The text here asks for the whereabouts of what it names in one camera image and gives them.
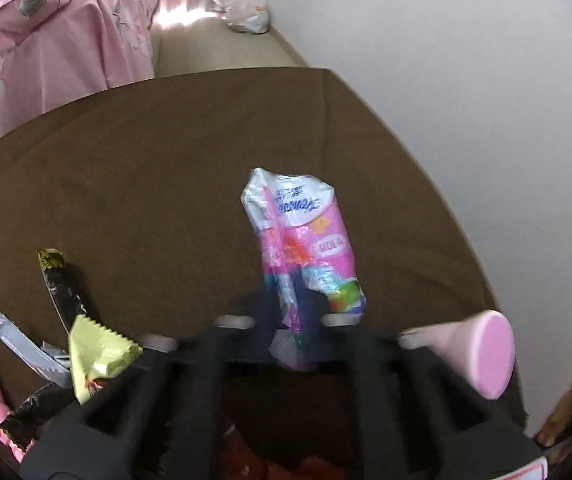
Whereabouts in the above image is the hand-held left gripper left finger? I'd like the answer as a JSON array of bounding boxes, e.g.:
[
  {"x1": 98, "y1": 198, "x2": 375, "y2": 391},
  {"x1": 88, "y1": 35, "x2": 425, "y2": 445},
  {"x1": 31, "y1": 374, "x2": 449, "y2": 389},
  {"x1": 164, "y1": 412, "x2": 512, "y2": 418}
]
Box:
[{"x1": 18, "y1": 290, "x2": 279, "y2": 480}]

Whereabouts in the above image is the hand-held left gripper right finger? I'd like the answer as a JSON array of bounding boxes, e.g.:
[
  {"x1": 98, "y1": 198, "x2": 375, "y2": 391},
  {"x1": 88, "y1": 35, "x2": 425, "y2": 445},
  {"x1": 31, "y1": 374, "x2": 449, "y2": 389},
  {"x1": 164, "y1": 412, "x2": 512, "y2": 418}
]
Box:
[{"x1": 296, "y1": 285, "x2": 542, "y2": 480}]

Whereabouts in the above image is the pink white tissue packet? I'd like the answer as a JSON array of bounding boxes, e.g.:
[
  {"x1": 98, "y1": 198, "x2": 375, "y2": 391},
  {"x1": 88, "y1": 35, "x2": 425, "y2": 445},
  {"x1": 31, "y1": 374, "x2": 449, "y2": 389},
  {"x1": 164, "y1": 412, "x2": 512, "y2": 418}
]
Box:
[{"x1": 241, "y1": 167, "x2": 367, "y2": 371}]

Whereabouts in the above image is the pink cone-shaped object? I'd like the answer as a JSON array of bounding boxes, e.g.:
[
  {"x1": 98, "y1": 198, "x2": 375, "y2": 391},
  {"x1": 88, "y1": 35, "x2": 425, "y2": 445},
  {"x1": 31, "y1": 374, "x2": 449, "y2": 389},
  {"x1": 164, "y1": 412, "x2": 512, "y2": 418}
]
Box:
[{"x1": 428, "y1": 310, "x2": 516, "y2": 401}]

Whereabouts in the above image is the red packet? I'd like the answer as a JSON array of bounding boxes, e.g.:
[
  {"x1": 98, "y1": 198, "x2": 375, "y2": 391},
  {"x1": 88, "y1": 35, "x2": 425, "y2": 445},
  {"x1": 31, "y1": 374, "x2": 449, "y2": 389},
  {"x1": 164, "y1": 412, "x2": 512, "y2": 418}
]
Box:
[{"x1": 223, "y1": 420, "x2": 347, "y2": 480}]

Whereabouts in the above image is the tan brown object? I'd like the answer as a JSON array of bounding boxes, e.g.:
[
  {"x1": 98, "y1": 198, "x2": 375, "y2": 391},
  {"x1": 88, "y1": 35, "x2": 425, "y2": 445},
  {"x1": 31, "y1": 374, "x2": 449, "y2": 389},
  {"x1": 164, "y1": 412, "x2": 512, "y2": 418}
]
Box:
[{"x1": 536, "y1": 370, "x2": 572, "y2": 446}]

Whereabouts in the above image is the pale yellow wrapper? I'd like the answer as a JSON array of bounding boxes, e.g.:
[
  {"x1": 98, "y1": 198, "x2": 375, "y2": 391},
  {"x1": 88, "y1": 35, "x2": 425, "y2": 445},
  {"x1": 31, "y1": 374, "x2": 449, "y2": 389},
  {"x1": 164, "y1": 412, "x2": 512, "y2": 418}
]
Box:
[{"x1": 67, "y1": 315, "x2": 144, "y2": 406}]

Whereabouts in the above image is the black wrapper gold end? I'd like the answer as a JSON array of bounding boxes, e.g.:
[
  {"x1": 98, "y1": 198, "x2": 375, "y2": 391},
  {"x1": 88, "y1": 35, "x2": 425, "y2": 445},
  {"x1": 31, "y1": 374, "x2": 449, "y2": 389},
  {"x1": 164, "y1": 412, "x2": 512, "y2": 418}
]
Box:
[{"x1": 36, "y1": 247, "x2": 96, "y2": 331}]

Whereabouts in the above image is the crumpled black wrapper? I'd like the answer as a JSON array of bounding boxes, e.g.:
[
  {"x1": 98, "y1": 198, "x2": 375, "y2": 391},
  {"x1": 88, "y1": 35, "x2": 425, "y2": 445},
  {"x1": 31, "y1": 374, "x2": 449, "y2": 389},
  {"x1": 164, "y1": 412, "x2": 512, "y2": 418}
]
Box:
[{"x1": 0, "y1": 385, "x2": 74, "y2": 451}]

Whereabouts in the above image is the silver foil wrapper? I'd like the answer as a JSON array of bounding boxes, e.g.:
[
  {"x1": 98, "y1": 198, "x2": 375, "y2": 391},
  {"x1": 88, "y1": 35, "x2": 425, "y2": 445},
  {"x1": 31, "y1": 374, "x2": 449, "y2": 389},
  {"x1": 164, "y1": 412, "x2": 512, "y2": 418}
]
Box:
[{"x1": 0, "y1": 287, "x2": 74, "y2": 388}]

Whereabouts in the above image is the white plastic bag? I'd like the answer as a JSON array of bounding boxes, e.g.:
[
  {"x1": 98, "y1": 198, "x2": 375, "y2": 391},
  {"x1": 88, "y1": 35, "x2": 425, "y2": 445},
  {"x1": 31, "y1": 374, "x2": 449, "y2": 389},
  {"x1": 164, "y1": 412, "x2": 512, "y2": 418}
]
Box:
[{"x1": 209, "y1": 0, "x2": 271, "y2": 35}]

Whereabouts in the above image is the pink floral bed sheet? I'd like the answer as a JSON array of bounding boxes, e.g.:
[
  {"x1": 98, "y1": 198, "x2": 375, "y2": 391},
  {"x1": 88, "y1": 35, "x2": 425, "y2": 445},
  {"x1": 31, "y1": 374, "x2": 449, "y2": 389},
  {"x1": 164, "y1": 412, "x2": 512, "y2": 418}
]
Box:
[{"x1": 0, "y1": 0, "x2": 169, "y2": 161}]

